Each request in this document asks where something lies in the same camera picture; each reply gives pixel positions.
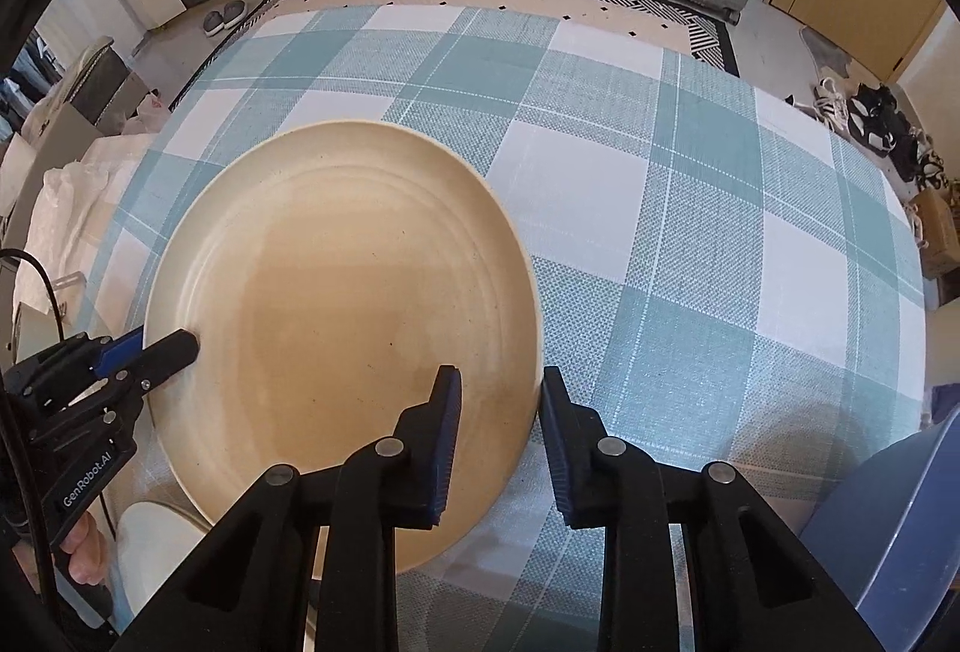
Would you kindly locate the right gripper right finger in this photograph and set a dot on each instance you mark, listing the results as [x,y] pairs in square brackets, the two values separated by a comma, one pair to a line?
[668,530]

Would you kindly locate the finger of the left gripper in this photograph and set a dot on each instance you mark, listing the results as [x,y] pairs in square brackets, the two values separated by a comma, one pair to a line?
[115,354]
[164,359]

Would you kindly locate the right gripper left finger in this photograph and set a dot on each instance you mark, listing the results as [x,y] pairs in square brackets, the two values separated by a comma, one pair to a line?
[308,559]

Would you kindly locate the large cream plate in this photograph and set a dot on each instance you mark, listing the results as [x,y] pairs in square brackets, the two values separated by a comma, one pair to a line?
[327,275]

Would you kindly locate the left hand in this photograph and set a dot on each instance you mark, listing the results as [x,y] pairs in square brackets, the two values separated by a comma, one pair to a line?
[87,551]

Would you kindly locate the grey slippers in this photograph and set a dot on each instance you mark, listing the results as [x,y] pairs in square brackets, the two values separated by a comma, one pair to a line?
[224,19]

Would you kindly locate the small brown box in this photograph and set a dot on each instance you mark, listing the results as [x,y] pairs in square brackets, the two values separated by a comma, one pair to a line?
[941,255]

